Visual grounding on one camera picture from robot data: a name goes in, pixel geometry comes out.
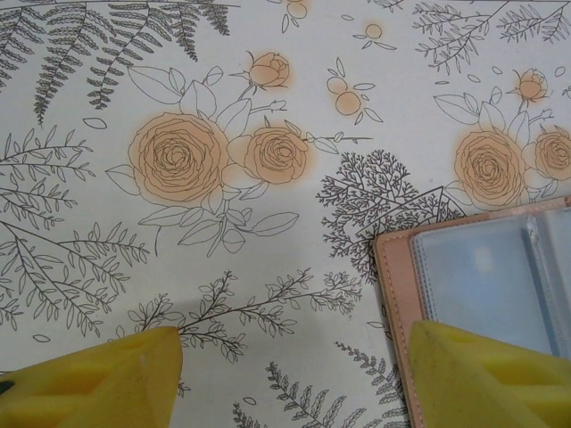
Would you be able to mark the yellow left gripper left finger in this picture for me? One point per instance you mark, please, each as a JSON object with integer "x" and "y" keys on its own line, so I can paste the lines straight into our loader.
{"x": 89, "y": 388}

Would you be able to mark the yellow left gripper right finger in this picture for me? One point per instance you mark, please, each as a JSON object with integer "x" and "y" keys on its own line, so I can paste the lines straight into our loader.
{"x": 490, "y": 388}

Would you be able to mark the pink leather card holder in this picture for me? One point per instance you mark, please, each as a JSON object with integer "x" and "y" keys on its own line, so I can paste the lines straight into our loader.
{"x": 397, "y": 290}

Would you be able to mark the floral patterned tablecloth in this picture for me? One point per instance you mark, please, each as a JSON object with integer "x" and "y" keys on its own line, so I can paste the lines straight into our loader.
{"x": 134, "y": 223}

